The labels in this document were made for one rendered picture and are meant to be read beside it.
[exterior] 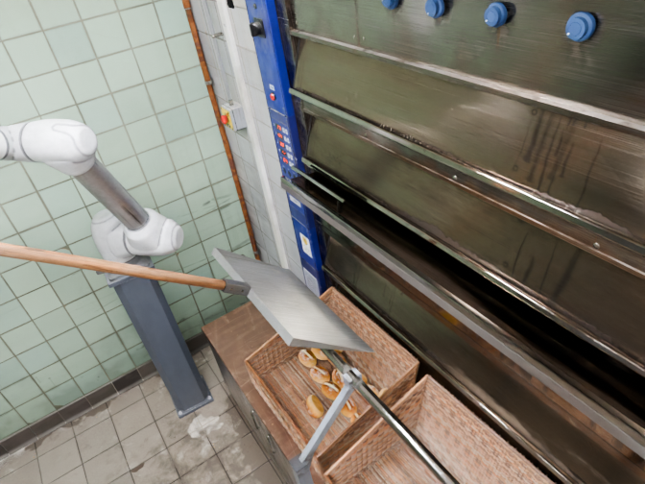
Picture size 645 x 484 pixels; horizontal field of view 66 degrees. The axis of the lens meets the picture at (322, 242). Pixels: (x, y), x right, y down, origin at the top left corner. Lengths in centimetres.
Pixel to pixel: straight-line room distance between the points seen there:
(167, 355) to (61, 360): 64
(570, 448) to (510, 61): 99
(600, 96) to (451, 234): 54
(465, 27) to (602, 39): 29
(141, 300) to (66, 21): 120
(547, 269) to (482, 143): 31
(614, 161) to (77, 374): 280
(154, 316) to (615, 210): 202
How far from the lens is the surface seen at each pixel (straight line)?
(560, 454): 158
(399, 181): 147
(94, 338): 304
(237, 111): 232
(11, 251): 131
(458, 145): 121
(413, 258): 141
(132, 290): 241
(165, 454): 293
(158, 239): 213
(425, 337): 176
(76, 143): 174
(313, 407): 204
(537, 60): 105
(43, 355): 304
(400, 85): 135
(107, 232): 225
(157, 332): 258
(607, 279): 115
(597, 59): 98
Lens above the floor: 231
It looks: 37 degrees down
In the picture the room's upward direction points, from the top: 10 degrees counter-clockwise
